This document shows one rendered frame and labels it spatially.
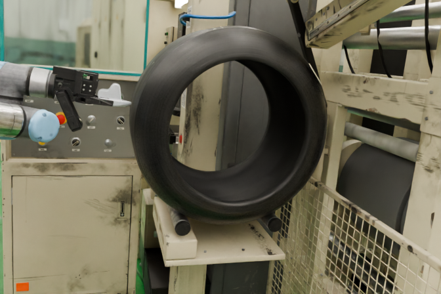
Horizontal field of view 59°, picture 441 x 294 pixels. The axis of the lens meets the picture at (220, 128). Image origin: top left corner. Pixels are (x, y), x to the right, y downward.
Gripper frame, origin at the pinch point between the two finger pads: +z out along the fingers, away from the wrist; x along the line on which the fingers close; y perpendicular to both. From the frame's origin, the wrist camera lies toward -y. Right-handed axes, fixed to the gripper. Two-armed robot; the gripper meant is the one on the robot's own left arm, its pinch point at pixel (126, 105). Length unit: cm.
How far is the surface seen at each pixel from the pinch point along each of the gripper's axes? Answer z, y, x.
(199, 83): 25.2, 8.3, 26.9
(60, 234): -15, -67, 55
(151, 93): 5.1, 5.4, -9.8
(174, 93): 10.7, 6.7, -12.1
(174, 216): 18.5, -29.1, -4.9
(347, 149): 105, -10, 45
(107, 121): -4, -16, 60
